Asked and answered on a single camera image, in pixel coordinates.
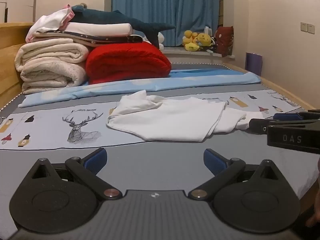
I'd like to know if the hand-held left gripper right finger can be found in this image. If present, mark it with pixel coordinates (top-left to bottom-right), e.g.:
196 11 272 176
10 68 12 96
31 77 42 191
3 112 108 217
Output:
187 149 280 201

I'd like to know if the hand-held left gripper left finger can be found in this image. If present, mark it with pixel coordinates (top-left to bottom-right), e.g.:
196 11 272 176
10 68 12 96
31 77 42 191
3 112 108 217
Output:
30 147 123 201

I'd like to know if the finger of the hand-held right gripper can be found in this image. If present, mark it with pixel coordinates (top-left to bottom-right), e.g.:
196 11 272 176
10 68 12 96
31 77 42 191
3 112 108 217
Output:
273 111 320 122
248 118 270 133

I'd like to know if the person's right hand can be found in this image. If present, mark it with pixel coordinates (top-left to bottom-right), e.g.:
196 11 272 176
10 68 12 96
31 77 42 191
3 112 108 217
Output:
306 187 320 228

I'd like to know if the purple box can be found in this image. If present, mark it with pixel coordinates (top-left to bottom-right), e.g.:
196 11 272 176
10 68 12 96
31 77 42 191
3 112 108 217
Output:
245 52 263 77

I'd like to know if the light blue sheet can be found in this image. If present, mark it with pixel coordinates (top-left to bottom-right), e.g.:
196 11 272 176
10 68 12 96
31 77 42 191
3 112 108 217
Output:
18 67 262 108

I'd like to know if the dark red bag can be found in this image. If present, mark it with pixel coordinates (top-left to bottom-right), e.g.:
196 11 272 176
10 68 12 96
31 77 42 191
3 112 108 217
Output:
215 26 235 57

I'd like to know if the yellow plush toy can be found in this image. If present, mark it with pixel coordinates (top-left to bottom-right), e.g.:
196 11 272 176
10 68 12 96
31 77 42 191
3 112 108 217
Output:
195 32 213 47
182 30 200 52

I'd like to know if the red folded blanket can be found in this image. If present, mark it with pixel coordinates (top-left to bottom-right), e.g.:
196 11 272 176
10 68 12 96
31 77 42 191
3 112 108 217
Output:
85 42 172 85

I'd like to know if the cream folded blanket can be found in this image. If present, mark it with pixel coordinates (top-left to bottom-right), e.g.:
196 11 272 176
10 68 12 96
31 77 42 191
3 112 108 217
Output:
14 38 90 95

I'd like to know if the dark star print folded cloth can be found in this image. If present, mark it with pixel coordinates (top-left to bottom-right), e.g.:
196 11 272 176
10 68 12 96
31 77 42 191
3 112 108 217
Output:
32 31 144 48

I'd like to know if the white folded sheet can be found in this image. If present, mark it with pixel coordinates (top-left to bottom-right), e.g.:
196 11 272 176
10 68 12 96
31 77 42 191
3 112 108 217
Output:
34 22 134 37

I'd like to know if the dark blue shark plush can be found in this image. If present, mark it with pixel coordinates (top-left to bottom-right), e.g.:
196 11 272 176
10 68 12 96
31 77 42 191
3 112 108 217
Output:
71 4 175 48

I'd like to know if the white and pink garment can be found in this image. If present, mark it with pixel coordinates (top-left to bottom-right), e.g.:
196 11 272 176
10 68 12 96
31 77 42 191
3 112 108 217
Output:
25 4 75 43

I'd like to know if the blue curtain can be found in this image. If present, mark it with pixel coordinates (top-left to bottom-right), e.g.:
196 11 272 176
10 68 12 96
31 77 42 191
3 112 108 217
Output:
111 0 220 47

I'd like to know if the white wardrobe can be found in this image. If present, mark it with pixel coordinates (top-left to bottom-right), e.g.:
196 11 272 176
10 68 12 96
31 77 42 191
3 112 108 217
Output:
0 0 38 23

